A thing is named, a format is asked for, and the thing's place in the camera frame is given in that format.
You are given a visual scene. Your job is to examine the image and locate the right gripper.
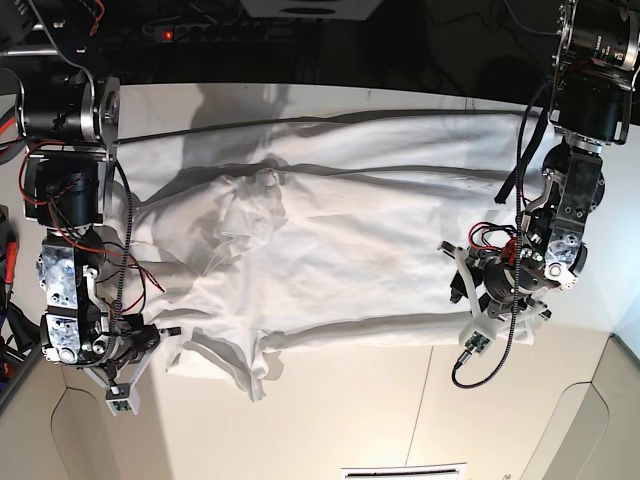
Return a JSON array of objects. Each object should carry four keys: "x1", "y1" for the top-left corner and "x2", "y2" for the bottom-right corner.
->
[{"x1": 80, "y1": 314, "x2": 181, "y2": 395}]

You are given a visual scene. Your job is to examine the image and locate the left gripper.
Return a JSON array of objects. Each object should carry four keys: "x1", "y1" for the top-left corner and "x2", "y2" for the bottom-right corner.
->
[{"x1": 463, "y1": 240, "x2": 552, "y2": 325}]

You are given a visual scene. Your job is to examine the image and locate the white t-shirt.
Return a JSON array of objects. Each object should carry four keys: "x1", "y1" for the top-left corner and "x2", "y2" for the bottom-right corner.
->
[{"x1": 118, "y1": 113, "x2": 533, "y2": 401}]

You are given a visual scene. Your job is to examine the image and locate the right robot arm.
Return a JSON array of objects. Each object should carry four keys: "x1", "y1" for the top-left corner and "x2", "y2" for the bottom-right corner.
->
[{"x1": 1, "y1": 1, "x2": 180, "y2": 412}]

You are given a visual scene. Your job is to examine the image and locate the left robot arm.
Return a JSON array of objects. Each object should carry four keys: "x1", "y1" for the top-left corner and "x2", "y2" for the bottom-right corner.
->
[{"x1": 439, "y1": 1, "x2": 639, "y2": 329}]

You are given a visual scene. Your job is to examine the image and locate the orange grey pliers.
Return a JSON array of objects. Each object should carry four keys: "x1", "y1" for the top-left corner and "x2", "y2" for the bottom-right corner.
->
[{"x1": 1, "y1": 109, "x2": 24, "y2": 165}]

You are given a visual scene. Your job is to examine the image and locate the black power strip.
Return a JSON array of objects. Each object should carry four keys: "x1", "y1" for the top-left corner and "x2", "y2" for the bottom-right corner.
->
[{"x1": 142, "y1": 24, "x2": 267, "y2": 44}]

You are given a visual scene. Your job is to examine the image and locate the grey box at top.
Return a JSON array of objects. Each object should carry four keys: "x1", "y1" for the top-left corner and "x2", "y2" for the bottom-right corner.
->
[{"x1": 240, "y1": 0, "x2": 382, "y2": 21}]

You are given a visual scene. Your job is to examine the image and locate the left braided cable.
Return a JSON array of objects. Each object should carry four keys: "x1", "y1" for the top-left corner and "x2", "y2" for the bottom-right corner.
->
[{"x1": 107, "y1": 159, "x2": 136, "y2": 331}]

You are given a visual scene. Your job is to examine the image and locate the braided cable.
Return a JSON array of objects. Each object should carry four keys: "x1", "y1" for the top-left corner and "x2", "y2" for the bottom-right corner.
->
[
  {"x1": 107, "y1": 159, "x2": 136, "y2": 331},
  {"x1": 451, "y1": 82, "x2": 551, "y2": 390}
]

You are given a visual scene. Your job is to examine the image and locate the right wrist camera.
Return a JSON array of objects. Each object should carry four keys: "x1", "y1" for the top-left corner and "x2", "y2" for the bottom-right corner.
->
[{"x1": 105, "y1": 384, "x2": 140, "y2": 416}]

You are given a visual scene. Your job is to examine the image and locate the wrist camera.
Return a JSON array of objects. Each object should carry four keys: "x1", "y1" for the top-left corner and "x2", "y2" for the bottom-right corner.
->
[
  {"x1": 105, "y1": 384, "x2": 140, "y2": 416},
  {"x1": 459, "y1": 327, "x2": 494, "y2": 363}
]

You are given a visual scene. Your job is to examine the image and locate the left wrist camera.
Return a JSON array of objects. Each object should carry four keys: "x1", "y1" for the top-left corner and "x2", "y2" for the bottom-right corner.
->
[{"x1": 459, "y1": 327, "x2": 494, "y2": 363}]

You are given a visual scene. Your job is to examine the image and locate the right braided cable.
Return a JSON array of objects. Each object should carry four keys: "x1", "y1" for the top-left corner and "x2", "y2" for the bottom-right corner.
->
[{"x1": 451, "y1": 82, "x2": 551, "y2": 390}]

